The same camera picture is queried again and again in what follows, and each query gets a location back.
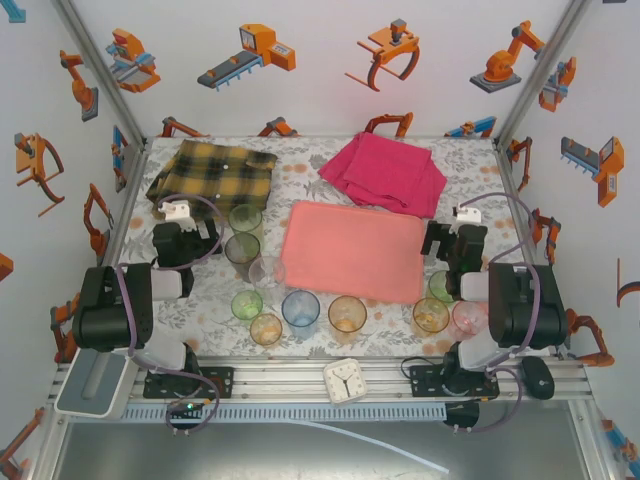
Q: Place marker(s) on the smoke grey transparent glass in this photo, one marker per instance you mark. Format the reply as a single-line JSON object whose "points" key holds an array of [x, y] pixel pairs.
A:
{"points": [[242, 250]]}

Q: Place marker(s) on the pale green transparent glass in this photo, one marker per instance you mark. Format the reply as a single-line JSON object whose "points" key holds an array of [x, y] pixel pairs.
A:
{"points": [[245, 218]]}

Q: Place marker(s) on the clear transparent glass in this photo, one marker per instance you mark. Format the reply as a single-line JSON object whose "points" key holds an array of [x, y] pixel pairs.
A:
{"points": [[267, 275]]}

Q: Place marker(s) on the pink transparent glass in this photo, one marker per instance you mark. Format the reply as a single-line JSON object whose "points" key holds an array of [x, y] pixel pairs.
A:
{"points": [[467, 320]]}

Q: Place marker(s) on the orange transparent glass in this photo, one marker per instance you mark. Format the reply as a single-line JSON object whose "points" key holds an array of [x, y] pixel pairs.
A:
{"points": [[430, 316], [347, 315], [265, 330]]}

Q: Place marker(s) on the blue transparent glass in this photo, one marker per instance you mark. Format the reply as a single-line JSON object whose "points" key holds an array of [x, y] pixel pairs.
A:
{"points": [[300, 310]]}

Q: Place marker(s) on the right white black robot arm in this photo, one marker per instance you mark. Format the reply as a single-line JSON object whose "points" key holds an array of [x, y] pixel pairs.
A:
{"points": [[525, 310]]}

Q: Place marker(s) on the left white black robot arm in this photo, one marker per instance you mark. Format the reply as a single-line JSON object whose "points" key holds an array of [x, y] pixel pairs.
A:
{"points": [[107, 315]]}

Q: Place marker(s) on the pink plastic tray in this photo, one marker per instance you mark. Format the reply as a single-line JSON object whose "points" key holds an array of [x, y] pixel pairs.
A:
{"points": [[350, 250]]}

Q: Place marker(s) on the floral print tablecloth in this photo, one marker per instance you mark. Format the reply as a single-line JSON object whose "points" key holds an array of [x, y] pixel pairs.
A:
{"points": [[210, 300]]}

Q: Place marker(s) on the yellow black plaid cloth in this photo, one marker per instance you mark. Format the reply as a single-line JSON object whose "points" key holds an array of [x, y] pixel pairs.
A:
{"points": [[215, 172]]}

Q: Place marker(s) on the magenta folded towel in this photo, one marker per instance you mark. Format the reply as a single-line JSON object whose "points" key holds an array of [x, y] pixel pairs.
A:
{"points": [[385, 170]]}

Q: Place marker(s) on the black computer mouse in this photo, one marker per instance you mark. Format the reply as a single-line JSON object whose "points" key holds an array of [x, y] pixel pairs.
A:
{"points": [[537, 377]]}

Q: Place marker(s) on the grey white box device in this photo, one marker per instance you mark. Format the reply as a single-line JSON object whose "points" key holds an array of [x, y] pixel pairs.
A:
{"points": [[90, 385]]}

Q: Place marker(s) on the small black circuit board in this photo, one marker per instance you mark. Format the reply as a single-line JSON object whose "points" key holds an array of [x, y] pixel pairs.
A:
{"points": [[186, 407]]}

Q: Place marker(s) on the white square analog clock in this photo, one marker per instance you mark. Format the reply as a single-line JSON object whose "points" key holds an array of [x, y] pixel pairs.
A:
{"points": [[345, 382]]}

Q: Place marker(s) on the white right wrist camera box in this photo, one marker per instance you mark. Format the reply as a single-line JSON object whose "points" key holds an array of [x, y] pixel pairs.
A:
{"points": [[469, 215]]}

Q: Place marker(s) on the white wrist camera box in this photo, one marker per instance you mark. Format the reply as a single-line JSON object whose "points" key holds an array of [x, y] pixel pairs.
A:
{"points": [[469, 215], [175, 211]]}

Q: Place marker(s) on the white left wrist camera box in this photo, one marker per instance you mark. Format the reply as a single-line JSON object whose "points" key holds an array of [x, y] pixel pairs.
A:
{"points": [[175, 211]]}

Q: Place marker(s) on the aluminium table rail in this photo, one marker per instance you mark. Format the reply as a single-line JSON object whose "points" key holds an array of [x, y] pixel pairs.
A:
{"points": [[280, 380]]}

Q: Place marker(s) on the aluminium frame post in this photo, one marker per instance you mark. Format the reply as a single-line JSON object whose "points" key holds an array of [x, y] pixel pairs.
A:
{"points": [[545, 70], [104, 70]]}

